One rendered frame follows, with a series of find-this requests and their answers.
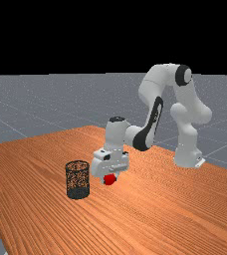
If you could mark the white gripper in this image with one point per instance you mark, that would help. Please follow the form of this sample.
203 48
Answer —
107 162

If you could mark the red ball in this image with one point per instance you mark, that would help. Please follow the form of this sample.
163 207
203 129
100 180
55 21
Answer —
109 179

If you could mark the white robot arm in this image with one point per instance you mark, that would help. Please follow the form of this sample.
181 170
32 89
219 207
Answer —
185 132

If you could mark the dark mesh basket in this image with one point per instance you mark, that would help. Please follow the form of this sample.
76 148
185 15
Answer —
77 181

